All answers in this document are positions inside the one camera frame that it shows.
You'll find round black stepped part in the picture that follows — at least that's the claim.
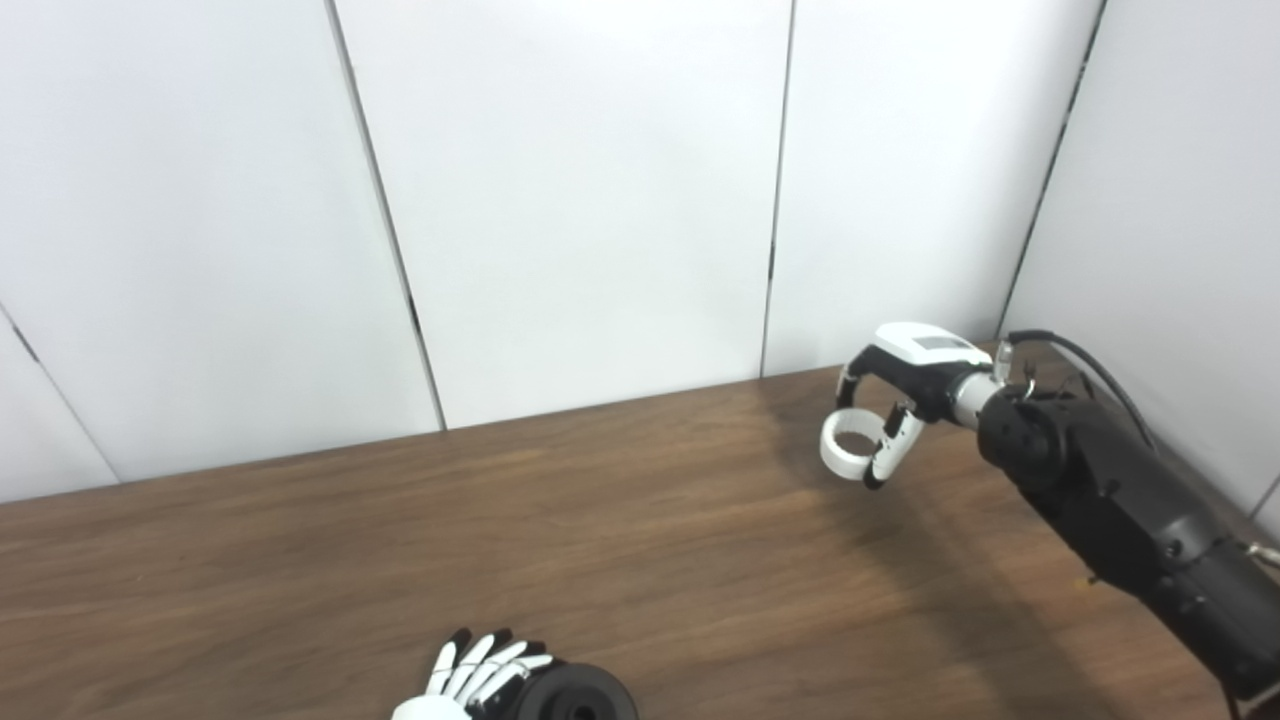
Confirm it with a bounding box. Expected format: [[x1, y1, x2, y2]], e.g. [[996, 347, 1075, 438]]
[[495, 662, 639, 720]]

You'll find black and white right hand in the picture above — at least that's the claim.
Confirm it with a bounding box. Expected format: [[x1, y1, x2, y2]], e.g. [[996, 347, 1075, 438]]
[[835, 322, 996, 491]]

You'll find white toothed ring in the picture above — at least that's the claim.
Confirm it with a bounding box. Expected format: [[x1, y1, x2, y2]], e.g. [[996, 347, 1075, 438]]
[[820, 410, 901, 482]]

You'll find black and white left hand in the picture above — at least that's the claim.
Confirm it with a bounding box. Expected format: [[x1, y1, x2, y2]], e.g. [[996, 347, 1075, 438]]
[[390, 628, 554, 720]]

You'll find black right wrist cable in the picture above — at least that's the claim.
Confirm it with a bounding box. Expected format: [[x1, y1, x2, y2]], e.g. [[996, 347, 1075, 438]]
[[995, 330, 1161, 453]]

